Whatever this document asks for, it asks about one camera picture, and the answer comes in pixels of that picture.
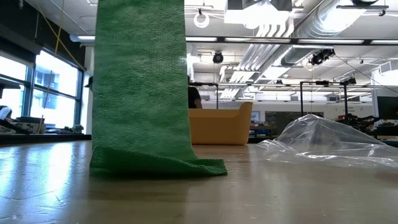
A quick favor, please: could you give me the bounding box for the black frame stand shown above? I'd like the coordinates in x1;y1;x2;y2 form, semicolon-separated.
298;79;349;122
188;82;220;110

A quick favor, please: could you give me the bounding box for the silver air duct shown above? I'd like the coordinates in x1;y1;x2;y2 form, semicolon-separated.
279;0;365;67

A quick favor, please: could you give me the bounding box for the LED light bar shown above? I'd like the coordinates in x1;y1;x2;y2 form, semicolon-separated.
69;34;398;45

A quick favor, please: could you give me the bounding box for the person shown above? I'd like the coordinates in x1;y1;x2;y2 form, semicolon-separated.
187;76;203;110

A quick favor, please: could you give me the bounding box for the black computer monitor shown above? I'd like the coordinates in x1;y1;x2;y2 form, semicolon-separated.
376;95;398;121

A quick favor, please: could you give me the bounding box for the yellow cable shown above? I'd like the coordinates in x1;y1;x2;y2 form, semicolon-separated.
33;0;86;133

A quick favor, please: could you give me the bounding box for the black ceiling spotlight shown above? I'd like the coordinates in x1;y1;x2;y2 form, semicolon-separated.
212;50;225;65
308;48;336;67

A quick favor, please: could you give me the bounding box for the white ceiling unit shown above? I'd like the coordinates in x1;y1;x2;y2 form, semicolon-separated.
223;0;295;30

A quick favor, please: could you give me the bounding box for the white cable coil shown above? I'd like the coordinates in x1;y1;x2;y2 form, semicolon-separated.
193;11;211;29

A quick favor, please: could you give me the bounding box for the green elastic bandage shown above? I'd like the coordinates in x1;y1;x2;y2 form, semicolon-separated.
89;0;228;179

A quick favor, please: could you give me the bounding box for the yellow plastic bin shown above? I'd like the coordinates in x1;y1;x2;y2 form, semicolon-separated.
188;101;254;146

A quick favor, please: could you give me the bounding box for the clear plastic bag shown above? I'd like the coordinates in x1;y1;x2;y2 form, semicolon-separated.
254;113;398;169

